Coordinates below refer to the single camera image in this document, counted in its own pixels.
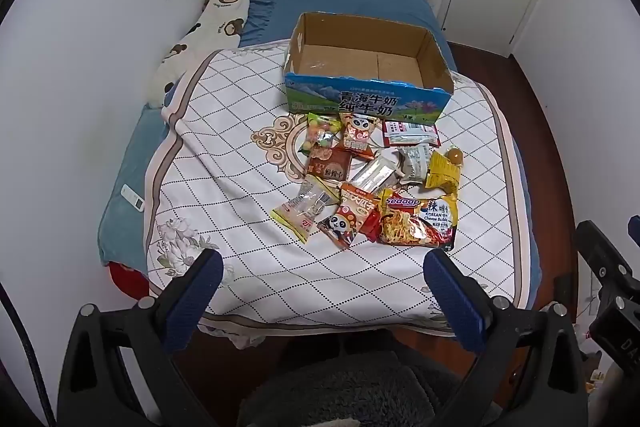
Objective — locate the colourful candy packet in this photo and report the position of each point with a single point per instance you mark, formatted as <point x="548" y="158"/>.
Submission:
<point x="320" y="134"/>

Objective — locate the yellow snack packet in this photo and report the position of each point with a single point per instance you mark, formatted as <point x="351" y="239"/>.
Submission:
<point x="442" y="176"/>

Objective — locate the red and white packet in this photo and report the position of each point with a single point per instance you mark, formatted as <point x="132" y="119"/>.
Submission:
<point x="410" y="134"/>

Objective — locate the instant noodle packet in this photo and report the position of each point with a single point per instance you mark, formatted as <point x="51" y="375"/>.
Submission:
<point x="417" y="219"/>

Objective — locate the grey white snack packet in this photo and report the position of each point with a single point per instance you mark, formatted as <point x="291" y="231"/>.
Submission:
<point x="415" y="162"/>

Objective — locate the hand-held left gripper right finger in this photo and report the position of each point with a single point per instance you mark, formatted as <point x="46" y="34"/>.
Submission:
<point x="455" y="302"/>

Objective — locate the bear print pillow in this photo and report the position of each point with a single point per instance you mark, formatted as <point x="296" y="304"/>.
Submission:
<point x="220" y="7"/>

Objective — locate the blue bed sheet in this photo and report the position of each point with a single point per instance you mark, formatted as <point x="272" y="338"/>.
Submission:
<point x="350" y="4"/>

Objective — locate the cardboard box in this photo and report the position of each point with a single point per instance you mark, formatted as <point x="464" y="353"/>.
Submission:
<point x="360" y="99"/>

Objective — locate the small panda snack packet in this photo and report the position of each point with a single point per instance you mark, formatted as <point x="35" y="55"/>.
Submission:
<point x="356" y="134"/>

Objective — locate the round brown packed egg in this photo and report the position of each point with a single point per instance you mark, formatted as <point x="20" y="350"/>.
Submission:
<point x="455" y="155"/>

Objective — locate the clear yellow-edged snack packet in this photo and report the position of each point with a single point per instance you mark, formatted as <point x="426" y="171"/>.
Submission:
<point x="302" y="212"/>

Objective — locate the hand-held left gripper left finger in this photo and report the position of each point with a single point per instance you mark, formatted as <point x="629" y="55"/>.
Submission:
<point x="195" y="302"/>

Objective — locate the red cloth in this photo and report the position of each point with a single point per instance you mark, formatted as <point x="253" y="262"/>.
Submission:
<point x="127" y="279"/>

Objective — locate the white remote control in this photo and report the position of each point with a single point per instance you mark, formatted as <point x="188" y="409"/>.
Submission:
<point x="132" y="198"/>

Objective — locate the silver snack packet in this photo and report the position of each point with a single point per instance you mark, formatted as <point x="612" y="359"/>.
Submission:
<point x="372" y="174"/>

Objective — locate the grey fuzzy cloth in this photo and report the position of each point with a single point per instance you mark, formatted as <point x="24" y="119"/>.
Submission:
<point x="360" y="392"/>

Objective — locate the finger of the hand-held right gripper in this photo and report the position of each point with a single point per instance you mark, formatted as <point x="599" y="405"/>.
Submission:
<point x="597" y="247"/>

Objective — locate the teal plush blanket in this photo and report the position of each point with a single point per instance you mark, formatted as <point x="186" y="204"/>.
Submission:
<point x="130" y="167"/>

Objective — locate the brown snack packet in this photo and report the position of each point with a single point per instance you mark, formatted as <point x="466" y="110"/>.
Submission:
<point x="327" y="167"/>

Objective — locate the small red packet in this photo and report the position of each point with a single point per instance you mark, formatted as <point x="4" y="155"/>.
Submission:
<point x="371" y="227"/>

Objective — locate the large panda snack packet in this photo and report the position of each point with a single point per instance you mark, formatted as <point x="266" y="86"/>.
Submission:
<point x="350" y="217"/>

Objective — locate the white diamond-pattern blanket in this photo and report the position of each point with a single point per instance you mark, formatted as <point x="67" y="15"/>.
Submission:
<point x="240" y="147"/>

